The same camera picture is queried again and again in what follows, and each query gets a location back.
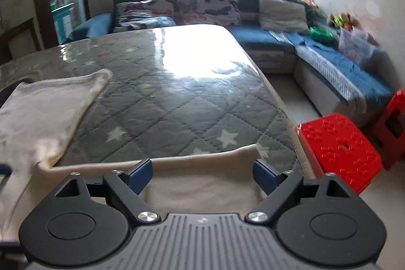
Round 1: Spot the green plastic bowl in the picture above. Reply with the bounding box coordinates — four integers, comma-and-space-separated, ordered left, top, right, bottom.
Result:
308, 26, 336, 39

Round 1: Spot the low red plastic stool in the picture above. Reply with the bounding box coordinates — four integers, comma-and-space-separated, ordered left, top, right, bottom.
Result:
294, 112, 383, 195

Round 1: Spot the clear plastic storage box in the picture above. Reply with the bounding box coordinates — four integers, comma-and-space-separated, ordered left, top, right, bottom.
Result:
338, 26, 380, 65

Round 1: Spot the large butterfly print pillow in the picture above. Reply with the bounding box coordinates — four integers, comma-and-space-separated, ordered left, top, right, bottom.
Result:
175, 0, 239, 27

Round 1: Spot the blue corner sofa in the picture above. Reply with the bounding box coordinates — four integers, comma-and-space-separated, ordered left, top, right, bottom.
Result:
68, 0, 396, 128

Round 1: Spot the brown plush bear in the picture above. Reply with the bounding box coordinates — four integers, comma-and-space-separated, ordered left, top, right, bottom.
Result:
343, 14, 356, 31

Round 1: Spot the grey cushion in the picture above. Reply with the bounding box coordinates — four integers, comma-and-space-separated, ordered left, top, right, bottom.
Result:
258, 0, 309, 33

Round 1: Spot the tall red plastic stool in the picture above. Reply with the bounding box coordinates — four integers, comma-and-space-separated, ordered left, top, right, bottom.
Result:
372, 88, 405, 171

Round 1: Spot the wooden chair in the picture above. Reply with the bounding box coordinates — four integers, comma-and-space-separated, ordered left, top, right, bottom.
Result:
0, 18, 40, 65

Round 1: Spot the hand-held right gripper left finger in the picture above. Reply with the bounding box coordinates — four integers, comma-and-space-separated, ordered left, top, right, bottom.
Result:
54, 159, 161, 224

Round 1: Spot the round black induction cooker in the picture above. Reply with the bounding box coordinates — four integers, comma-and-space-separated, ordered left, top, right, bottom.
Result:
0, 79, 34, 104

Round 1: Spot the cream sweatshirt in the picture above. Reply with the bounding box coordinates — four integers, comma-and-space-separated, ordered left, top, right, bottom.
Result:
0, 68, 269, 245

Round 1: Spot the blue sofa blanket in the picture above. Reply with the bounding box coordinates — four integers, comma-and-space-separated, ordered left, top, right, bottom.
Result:
272, 31, 394, 103

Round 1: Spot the flat butterfly print pillow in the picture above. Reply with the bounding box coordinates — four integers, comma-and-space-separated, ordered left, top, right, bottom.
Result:
114, 0, 177, 33

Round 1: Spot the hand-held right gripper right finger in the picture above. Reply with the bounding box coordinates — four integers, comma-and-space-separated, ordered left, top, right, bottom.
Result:
247, 159, 352, 223

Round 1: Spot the teal cabinet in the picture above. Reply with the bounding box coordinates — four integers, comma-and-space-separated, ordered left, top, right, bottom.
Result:
51, 3, 79, 43

